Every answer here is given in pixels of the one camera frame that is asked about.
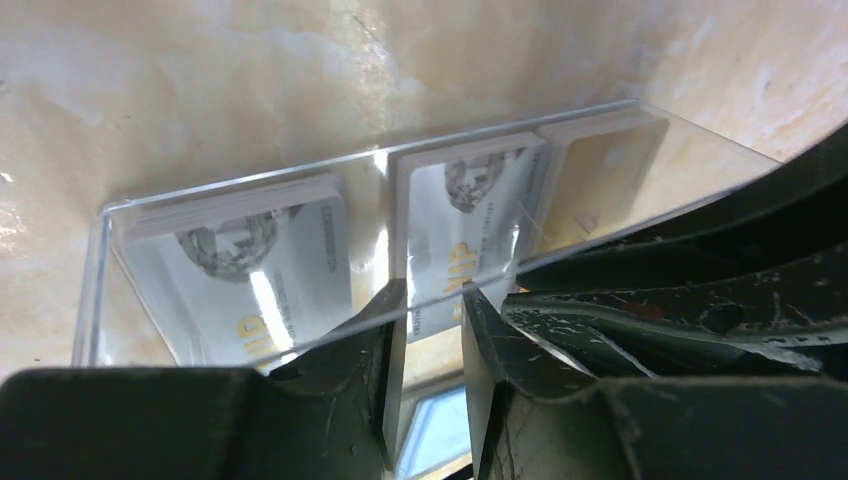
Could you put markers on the clear plastic card box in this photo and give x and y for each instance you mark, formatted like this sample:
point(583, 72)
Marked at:
point(693, 166)

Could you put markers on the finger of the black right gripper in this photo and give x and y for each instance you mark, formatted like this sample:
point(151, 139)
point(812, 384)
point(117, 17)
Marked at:
point(757, 280)

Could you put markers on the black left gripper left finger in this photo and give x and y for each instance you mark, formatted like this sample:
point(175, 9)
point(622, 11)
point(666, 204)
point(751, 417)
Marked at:
point(318, 417)

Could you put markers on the grey card holder wallet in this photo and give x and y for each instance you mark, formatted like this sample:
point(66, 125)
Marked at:
point(434, 435)

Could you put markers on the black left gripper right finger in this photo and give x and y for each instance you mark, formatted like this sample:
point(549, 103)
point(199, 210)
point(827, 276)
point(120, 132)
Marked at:
point(532, 416)

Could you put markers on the yellow card stack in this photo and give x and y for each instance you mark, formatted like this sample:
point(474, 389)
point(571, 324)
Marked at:
point(598, 166)

